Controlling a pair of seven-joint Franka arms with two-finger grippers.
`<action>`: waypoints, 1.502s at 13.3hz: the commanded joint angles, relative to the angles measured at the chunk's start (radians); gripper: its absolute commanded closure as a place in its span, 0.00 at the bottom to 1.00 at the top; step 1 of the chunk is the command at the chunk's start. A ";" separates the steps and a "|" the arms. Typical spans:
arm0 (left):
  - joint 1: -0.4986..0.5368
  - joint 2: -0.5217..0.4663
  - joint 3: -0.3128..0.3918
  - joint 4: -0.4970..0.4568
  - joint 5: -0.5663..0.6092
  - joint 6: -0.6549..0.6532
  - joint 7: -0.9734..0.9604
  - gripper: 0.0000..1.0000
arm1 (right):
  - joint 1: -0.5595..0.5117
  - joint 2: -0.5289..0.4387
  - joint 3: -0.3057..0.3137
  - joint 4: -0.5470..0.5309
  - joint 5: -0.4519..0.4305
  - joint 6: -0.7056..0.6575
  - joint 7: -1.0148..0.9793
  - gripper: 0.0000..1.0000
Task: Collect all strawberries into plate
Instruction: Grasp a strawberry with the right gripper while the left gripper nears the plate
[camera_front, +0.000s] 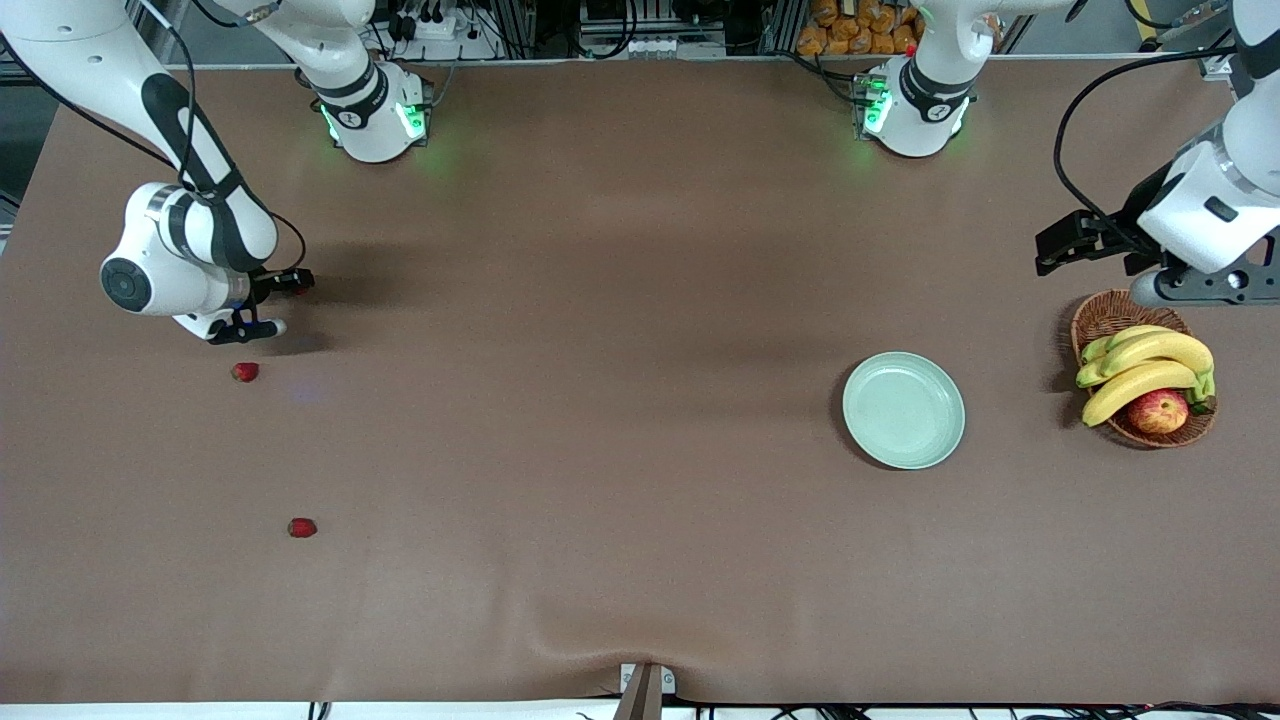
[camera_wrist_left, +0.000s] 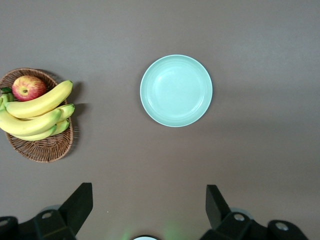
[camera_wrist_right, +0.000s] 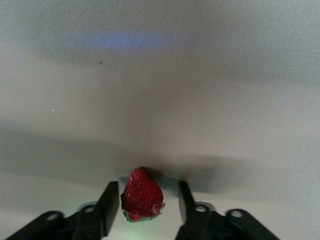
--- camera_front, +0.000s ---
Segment white power strip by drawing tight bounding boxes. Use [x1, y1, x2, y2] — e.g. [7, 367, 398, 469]
[385, 8, 483, 43]

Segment brown table cloth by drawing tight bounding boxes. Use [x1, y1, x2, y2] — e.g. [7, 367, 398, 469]
[0, 57, 1280, 707]

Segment pale green round plate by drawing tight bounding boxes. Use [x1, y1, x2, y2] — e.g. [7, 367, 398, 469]
[842, 351, 967, 471]

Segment black equipment rack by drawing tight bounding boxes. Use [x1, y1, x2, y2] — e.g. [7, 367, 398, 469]
[485, 0, 796, 59]

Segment aluminium frame profile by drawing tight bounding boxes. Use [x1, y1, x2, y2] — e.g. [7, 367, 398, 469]
[1197, 0, 1241, 83]

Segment orange bread rolls pile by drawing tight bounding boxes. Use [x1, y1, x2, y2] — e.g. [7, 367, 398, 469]
[797, 0, 926, 57]

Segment red yellow apple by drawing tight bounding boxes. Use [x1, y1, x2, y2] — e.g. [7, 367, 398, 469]
[1127, 389, 1190, 435]

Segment brown wicker basket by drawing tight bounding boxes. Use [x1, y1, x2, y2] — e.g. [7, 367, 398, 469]
[1070, 289, 1218, 449]

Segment white terminal strip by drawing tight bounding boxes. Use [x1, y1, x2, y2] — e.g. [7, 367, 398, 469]
[625, 37, 726, 58]

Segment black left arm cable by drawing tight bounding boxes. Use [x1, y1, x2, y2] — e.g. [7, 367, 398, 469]
[1053, 45, 1241, 251]

